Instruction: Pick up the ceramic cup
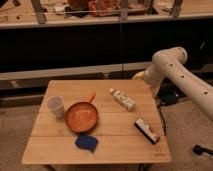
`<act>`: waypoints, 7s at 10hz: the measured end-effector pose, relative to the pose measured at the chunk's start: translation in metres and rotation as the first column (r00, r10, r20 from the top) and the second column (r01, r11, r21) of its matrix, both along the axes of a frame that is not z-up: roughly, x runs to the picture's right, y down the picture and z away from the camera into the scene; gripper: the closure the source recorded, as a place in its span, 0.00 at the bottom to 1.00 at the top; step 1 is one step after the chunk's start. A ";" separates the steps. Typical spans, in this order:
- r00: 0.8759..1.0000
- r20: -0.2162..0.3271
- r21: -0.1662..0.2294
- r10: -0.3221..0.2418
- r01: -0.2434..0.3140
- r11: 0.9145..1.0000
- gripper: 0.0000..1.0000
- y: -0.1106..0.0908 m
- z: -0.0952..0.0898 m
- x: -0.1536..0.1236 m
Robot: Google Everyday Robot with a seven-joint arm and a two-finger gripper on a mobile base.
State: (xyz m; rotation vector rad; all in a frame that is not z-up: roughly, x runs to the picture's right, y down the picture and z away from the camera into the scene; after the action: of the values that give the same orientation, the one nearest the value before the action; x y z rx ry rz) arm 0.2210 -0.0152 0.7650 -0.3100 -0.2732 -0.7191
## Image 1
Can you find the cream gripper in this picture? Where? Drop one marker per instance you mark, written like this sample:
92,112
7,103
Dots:
138,76

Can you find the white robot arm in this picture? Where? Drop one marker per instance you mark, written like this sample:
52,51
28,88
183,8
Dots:
169,63

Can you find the black power adapter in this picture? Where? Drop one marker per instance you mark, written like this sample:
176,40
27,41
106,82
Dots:
169,98

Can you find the wooden table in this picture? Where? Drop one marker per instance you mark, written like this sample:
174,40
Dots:
119,141

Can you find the orange frying pan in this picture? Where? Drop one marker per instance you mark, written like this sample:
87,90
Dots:
83,115

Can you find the blue sponge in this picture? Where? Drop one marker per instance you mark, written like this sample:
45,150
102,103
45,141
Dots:
86,142

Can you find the orange object on shelf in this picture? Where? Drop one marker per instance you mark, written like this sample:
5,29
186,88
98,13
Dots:
100,8

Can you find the black object on floor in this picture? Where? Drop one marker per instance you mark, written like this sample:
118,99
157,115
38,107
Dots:
199,150

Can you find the wooden shelf bench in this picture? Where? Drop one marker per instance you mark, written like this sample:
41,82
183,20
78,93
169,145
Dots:
46,13

